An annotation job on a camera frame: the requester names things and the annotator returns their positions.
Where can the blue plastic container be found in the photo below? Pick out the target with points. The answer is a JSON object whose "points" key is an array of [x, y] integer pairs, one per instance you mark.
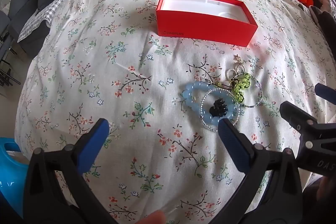
{"points": [[11, 176]]}

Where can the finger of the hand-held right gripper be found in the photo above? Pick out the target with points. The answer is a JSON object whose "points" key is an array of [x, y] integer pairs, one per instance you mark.
{"points": [[296, 116], [326, 92]]}

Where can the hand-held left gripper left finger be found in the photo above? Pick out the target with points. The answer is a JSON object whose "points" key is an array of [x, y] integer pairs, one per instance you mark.
{"points": [[96, 146]]}

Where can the grey checked cloth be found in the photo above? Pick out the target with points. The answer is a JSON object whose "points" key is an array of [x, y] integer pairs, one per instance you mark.
{"points": [[36, 19]]}

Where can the person's left hand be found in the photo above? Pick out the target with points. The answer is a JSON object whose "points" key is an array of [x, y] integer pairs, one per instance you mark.
{"points": [[153, 217]]}

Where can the grey chair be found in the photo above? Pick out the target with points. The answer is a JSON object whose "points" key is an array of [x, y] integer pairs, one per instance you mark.
{"points": [[22, 8], [4, 29]]}

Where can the floral bedsheet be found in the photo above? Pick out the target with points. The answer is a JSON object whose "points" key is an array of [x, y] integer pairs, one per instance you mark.
{"points": [[105, 69]]}

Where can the red cardboard box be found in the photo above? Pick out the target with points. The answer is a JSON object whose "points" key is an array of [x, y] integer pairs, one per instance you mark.
{"points": [[204, 27]]}

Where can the black bead charm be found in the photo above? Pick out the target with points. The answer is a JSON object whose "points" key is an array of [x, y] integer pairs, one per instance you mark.
{"points": [[218, 108]]}

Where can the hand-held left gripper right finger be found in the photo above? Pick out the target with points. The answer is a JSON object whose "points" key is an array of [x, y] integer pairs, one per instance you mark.
{"points": [[233, 146]]}

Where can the dark plush toy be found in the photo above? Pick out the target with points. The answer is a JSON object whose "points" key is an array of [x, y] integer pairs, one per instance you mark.
{"points": [[324, 16]]}

